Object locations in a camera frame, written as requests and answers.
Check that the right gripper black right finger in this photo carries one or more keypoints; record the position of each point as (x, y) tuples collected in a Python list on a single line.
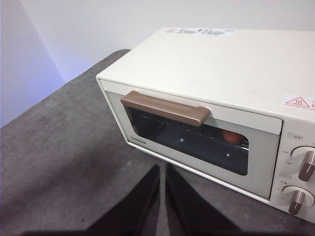
[(189, 214)]

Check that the cream oven knob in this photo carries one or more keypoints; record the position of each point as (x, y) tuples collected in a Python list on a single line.
[(291, 193), (301, 153)]

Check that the cream Toshiba toaster oven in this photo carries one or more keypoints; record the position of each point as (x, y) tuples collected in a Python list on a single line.
[(221, 73)]

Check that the brown egg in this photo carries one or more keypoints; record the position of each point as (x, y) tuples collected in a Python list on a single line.
[(231, 136)]

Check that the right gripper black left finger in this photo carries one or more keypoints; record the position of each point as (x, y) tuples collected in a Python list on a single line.
[(137, 211)]

